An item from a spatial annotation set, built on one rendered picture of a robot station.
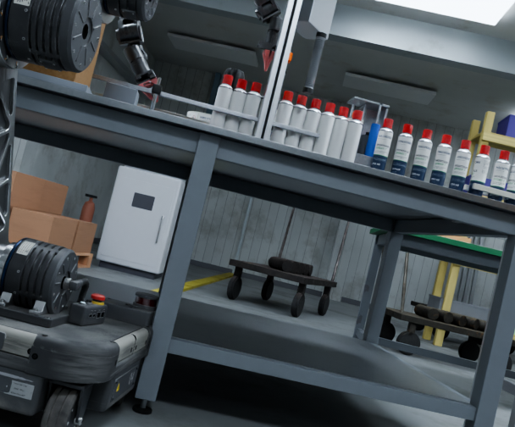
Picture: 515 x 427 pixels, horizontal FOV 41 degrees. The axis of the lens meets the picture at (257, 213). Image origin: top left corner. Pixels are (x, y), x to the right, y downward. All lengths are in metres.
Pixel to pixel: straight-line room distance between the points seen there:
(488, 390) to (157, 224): 4.66
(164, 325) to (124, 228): 4.56
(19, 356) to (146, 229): 4.98
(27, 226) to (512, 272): 3.89
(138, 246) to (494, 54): 3.90
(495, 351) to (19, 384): 1.35
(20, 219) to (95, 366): 3.88
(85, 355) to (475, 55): 6.14
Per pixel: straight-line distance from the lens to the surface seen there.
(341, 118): 2.48
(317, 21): 2.41
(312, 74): 2.39
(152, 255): 6.47
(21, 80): 2.01
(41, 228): 5.31
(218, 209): 11.00
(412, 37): 7.19
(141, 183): 6.51
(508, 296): 2.21
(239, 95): 2.43
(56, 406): 1.57
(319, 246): 10.90
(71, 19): 1.46
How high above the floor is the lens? 0.53
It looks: 3 degrees up
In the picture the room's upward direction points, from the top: 14 degrees clockwise
